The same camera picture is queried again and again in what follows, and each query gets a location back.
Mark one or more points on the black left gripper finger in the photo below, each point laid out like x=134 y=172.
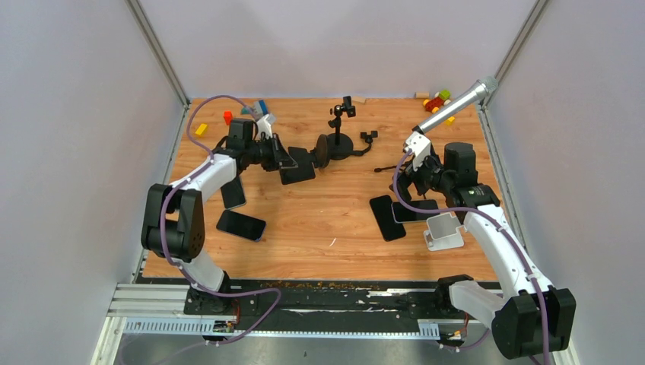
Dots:
x=264 y=130
x=281 y=156

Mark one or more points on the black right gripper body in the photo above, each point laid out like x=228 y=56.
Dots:
x=430 y=169

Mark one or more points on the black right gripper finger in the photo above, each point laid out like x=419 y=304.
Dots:
x=420 y=184
x=395 y=187

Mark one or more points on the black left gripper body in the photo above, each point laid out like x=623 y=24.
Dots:
x=262 y=154

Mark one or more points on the teal phone black screen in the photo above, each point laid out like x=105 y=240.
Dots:
x=233 y=195

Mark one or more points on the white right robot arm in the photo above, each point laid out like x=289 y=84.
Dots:
x=531 y=316

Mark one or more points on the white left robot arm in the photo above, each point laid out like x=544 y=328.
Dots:
x=173 y=225

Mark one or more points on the silver aluminium phone stand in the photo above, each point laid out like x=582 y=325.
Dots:
x=443 y=232

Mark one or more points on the black round-base clamp stand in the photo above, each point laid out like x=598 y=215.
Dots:
x=337 y=145

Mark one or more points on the blue phone black screen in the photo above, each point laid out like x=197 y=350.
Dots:
x=241 y=225

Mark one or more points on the black mini tripod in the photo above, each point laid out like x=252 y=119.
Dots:
x=381 y=169

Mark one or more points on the red block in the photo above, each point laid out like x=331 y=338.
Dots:
x=228 y=117

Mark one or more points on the blue white block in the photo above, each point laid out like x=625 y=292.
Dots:
x=260 y=107

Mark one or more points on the yellow block left side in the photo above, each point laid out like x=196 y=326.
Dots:
x=201 y=130

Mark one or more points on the red toy car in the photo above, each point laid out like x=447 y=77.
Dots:
x=440 y=99

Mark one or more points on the silver microphone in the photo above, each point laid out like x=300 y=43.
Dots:
x=481 y=89

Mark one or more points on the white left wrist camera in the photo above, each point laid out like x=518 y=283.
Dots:
x=269 y=118

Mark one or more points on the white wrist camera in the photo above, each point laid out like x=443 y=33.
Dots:
x=269 y=118
x=418 y=146

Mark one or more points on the black phone dark frame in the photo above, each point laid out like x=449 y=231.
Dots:
x=381 y=207

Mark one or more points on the black phone silver frame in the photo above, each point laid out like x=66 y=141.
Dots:
x=403 y=215

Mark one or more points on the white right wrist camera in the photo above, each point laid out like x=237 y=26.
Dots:
x=418 y=146

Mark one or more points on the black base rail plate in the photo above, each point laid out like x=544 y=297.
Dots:
x=252 y=297

